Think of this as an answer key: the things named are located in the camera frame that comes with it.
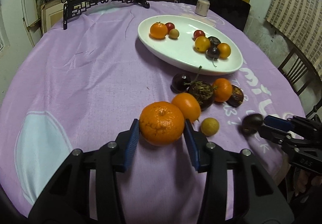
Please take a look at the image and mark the large dried brown fruit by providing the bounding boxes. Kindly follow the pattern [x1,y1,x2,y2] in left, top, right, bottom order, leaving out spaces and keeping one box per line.
[188,81,214,111]

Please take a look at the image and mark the dark purple plum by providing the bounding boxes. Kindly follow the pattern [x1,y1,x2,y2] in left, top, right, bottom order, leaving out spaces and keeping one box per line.
[206,46,220,67]

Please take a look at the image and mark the dark round chestnut fruit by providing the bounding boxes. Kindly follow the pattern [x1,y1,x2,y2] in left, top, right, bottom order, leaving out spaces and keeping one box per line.
[241,113,264,135]

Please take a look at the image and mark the yellow orange kumquat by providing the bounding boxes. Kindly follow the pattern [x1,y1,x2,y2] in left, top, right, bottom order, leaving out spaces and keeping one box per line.
[194,36,211,53]

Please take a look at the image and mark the dark wrinkled fruit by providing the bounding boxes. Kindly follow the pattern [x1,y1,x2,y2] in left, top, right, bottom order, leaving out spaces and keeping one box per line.
[226,85,244,108]

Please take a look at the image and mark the small beige can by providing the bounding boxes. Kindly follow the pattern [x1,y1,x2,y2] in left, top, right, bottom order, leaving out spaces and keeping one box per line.
[195,0,210,17]

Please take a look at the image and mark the white oval plate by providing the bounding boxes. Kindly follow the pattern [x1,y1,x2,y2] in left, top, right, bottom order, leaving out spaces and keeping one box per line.
[137,15,244,76]

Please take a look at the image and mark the brown wrinkled passion fruit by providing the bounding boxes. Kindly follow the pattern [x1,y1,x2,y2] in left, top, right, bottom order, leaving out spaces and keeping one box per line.
[208,36,221,47]

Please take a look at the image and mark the purple tablecloth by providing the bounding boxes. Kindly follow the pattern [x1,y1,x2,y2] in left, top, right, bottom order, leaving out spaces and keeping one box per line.
[1,2,304,223]

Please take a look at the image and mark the small orange with stem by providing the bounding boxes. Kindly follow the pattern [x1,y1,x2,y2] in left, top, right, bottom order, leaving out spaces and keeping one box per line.
[150,22,168,40]

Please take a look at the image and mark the dark cherry with stem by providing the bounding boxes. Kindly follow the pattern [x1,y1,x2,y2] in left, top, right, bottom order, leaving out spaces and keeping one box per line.
[170,66,202,93]

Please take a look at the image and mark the smooth orange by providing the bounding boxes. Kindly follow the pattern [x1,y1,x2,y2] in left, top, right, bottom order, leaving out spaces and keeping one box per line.
[171,92,201,123]

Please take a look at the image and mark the wooden chair right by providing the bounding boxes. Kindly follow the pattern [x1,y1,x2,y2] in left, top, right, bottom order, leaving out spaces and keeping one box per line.
[278,46,321,118]

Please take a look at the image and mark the right hand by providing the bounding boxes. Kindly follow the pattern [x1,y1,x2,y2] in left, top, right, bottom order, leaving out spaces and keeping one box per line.
[294,169,321,197]

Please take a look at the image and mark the large wrinkled mandarin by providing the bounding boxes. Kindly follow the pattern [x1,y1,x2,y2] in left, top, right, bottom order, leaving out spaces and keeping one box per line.
[139,101,185,146]

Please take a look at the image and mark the red cherry tomato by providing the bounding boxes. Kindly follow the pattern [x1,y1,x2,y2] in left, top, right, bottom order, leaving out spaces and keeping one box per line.
[193,30,205,40]
[165,22,175,33]

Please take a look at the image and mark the pale yellow longan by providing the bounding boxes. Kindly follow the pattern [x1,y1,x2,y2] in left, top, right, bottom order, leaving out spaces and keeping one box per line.
[169,28,180,40]

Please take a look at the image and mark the orange tangerine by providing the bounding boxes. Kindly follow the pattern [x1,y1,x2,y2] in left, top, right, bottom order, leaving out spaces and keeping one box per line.
[212,78,232,102]

